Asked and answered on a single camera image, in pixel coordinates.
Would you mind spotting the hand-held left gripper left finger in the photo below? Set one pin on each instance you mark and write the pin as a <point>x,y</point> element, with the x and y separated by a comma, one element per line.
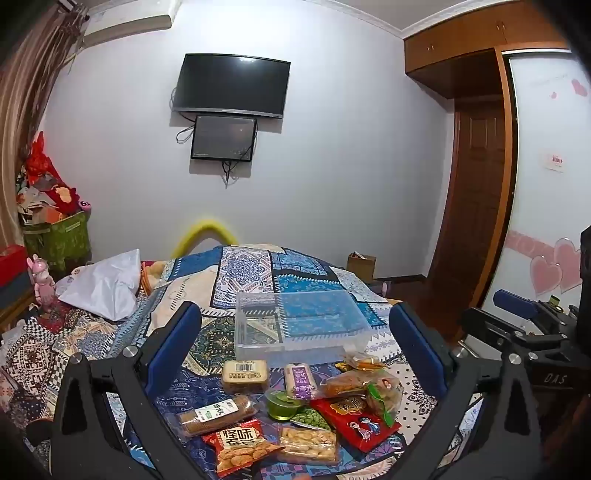
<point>178,341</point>

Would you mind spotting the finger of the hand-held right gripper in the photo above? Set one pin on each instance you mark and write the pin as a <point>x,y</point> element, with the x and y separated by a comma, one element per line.
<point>485,325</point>
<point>515,302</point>

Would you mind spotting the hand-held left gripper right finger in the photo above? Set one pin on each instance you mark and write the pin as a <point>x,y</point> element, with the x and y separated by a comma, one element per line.
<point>415,350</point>

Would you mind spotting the yellow snack packet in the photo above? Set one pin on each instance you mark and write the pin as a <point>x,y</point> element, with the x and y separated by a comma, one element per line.
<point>362,363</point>

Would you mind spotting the fried snack bag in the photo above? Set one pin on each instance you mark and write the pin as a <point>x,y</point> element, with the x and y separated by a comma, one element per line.
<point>348,384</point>

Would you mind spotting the beige snack box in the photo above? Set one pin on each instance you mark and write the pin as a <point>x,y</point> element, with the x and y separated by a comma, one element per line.
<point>244,376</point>

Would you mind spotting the clear plastic container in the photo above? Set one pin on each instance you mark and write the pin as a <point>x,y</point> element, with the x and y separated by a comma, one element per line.
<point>300,323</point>

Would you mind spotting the purple label snack packet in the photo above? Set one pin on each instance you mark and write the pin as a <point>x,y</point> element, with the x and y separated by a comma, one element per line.
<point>300,382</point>

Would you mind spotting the green jelly cup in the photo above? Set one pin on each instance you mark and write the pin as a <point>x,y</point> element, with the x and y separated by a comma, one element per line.
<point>280,406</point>

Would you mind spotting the orange plush cloth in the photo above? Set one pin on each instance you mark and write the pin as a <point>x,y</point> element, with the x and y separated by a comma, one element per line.
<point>148,274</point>

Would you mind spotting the brown biscuit packet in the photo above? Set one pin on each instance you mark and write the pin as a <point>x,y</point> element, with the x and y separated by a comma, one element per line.
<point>217,415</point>

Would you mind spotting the white plastic bag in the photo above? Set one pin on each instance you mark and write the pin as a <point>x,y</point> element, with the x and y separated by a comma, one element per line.
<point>104,288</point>

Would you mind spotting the red cartoon snack packet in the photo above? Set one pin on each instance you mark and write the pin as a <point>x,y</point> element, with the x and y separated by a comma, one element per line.
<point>360,424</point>

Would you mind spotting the patchwork blanket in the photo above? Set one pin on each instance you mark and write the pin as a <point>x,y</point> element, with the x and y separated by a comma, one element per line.
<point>244,272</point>

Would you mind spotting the cardboard box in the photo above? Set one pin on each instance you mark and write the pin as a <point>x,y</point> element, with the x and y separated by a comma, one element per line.
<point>361,266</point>

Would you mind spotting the brown wooden door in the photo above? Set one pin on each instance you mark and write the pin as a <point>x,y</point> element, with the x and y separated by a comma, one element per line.
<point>471,198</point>

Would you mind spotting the yellow foam tube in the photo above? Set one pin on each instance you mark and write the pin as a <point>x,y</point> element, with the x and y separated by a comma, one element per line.
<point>207,228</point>

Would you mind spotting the red orange snack packet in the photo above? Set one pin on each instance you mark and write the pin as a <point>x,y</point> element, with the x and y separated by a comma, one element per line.
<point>240,445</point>

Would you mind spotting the green peas packet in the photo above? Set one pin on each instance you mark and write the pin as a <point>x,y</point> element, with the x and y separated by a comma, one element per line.
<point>308,419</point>

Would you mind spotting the clear peanut packet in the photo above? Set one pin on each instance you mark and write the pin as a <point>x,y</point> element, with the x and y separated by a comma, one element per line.
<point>308,445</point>

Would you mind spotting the pink plush toy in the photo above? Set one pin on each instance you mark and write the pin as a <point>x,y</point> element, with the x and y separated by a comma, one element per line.
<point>41,286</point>

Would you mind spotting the green storage box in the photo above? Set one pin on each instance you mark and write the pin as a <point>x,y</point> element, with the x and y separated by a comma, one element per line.
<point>60,240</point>

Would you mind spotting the red box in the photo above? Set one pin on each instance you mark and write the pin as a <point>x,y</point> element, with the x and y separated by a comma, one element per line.
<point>10,264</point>

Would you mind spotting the green box of clutter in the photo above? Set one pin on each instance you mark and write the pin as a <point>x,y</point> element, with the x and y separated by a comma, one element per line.
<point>44,184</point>

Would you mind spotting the small black monitor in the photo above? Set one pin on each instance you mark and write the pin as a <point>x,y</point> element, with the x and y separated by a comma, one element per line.
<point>224,138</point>

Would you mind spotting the wooden overhead cabinet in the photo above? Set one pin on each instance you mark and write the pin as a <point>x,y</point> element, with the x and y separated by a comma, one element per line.
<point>461,46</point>

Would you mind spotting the brown curtain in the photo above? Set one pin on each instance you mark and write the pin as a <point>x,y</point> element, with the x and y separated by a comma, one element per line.
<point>27,101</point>

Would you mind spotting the white air conditioner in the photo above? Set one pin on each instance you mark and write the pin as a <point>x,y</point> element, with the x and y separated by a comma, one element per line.
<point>129,30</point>

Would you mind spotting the wall television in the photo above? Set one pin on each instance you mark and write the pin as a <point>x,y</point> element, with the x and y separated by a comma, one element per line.
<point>231,85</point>

